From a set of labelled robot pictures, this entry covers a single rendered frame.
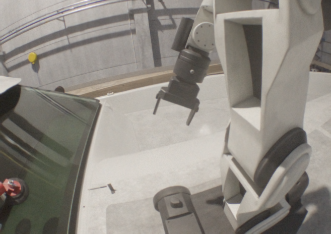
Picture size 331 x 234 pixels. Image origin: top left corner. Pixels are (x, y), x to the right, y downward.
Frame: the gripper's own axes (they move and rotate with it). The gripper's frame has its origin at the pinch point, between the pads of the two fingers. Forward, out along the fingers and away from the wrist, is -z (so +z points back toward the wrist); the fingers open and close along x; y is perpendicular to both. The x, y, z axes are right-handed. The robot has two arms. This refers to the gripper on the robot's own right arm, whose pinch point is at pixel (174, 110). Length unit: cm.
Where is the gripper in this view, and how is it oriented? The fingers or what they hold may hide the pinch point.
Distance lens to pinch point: 49.0
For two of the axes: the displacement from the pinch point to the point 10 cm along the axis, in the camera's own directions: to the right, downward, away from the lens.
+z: 3.2, -8.6, -4.0
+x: -9.5, -3.2, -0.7
